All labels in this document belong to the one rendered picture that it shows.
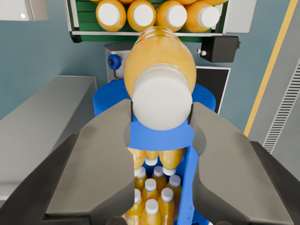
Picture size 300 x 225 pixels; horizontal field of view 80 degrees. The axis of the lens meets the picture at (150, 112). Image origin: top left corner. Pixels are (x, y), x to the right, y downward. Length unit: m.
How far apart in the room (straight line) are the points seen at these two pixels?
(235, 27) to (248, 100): 1.33
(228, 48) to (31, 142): 0.74
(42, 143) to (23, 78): 1.04
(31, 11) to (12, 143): 0.52
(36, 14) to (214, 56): 0.43
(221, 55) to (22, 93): 1.59
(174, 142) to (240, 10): 0.53
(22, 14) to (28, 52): 1.26
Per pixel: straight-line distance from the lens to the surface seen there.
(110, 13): 0.41
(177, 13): 0.42
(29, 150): 0.78
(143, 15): 0.41
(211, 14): 0.44
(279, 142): 2.52
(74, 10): 0.62
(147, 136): 0.32
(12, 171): 0.71
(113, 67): 0.54
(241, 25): 0.74
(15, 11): 0.45
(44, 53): 1.64
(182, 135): 0.34
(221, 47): 0.56
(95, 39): 0.62
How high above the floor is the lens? 1.50
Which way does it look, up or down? 62 degrees down
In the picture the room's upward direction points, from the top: 167 degrees clockwise
